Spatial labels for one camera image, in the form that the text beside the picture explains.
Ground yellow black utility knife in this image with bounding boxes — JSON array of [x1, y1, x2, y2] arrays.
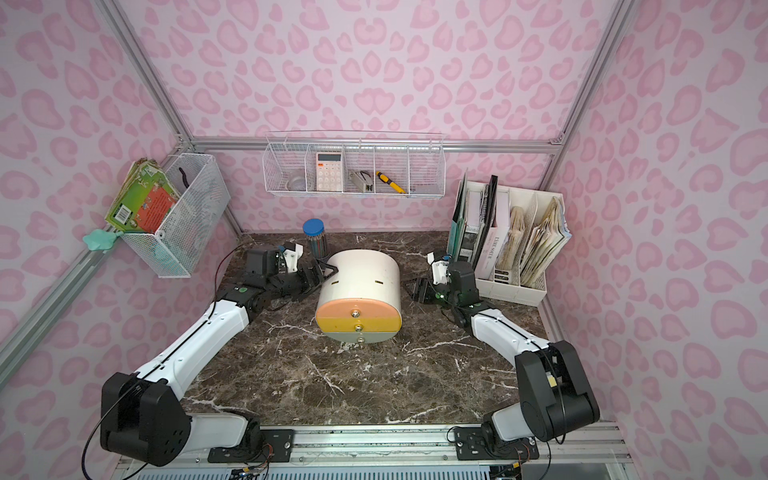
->
[[376, 171, 406, 194]]

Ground grey stapler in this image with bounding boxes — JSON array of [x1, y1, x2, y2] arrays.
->
[[348, 170, 374, 194]]

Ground white pink book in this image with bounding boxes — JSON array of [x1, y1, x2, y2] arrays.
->
[[475, 188, 510, 280]]

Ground white file organizer box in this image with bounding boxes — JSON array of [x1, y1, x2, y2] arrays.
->
[[446, 179, 572, 306]]

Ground teal green folder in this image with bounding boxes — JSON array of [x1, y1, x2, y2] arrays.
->
[[446, 171, 468, 260]]

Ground mint green wall hook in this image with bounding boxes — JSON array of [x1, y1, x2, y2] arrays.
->
[[82, 229, 122, 251]]

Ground white wire wall shelf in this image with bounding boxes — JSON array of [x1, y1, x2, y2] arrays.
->
[[262, 135, 447, 198]]

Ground orange top drawer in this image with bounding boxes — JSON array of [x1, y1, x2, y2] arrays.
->
[[316, 298, 401, 320]]

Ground black item in basket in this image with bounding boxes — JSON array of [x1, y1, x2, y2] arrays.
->
[[178, 167, 190, 190]]

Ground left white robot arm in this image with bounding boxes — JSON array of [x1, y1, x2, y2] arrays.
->
[[89, 244, 338, 467]]

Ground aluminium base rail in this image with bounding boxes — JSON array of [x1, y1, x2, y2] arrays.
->
[[107, 422, 639, 479]]

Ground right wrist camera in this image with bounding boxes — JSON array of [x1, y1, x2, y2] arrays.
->
[[426, 251, 451, 285]]

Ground round metal tin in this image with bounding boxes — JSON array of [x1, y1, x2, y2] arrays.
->
[[285, 173, 307, 192]]

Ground white mesh wall basket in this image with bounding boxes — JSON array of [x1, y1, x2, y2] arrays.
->
[[122, 153, 230, 278]]

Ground stack of magazines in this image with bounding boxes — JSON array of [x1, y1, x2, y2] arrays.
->
[[493, 195, 572, 288]]

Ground pink white calculator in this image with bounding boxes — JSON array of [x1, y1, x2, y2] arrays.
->
[[316, 152, 344, 192]]

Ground yellow drawer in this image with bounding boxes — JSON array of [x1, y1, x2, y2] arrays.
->
[[316, 316, 402, 333]]

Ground blue lid pencil jar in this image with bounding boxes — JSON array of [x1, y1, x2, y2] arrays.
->
[[303, 218, 329, 259]]

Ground black binder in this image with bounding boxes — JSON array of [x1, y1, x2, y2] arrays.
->
[[471, 175, 498, 268]]

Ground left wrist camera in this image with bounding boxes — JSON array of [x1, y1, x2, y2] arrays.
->
[[279, 242, 304, 273]]

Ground white round drawer cabinet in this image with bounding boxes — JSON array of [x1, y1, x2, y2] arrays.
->
[[317, 249, 402, 320]]

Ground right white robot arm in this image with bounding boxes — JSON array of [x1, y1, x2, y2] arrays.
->
[[411, 256, 601, 445]]

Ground green red booklet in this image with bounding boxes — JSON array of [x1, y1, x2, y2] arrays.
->
[[105, 158, 180, 234]]

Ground grey bottom drawer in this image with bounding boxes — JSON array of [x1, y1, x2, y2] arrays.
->
[[325, 331, 396, 344]]

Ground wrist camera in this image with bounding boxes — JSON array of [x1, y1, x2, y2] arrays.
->
[[426, 251, 451, 285], [279, 242, 304, 273]]

